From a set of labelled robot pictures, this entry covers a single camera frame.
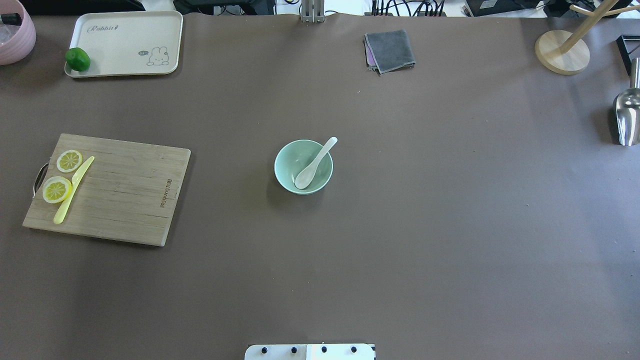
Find mint green bowl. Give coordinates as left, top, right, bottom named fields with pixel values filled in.
left=274, top=139, right=334, bottom=195

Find pink ice bowl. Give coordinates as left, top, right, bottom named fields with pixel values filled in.
left=0, top=0, right=37, bottom=66

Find wooden mug tree stand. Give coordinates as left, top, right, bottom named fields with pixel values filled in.
left=534, top=0, right=640, bottom=76

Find grey folded cloth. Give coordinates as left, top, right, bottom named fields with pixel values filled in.
left=363, top=29, right=416, bottom=75

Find lemon slice near handle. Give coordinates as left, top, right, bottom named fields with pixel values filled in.
left=41, top=176, right=73, bottom=204

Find wooden cutting board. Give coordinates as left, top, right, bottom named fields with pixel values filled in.
left=23, top=133, right=191, bottom=247

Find metal ice scoop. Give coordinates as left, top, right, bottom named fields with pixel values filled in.
left=614, top=57, right=640, bottom=147

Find white ceramic spoon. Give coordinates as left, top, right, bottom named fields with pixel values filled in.
left=294, top=136, right=338, bottom=190

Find cream rabbit tray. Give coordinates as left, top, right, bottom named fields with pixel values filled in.
left=64, top=10, right=183, bottom=78

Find green lime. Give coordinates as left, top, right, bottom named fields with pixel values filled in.
left=64, top=47, right=91, bottom=72

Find yellow plastic knife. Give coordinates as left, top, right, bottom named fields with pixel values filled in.
left=53, top=156, right=95, bottom=224

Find stacked lemon slices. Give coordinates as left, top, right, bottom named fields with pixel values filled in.
left=55, top=149, right=83, bottom=174

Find aluminium frame post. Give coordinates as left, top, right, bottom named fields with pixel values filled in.
left=300, top=0, right=325, bottom=23

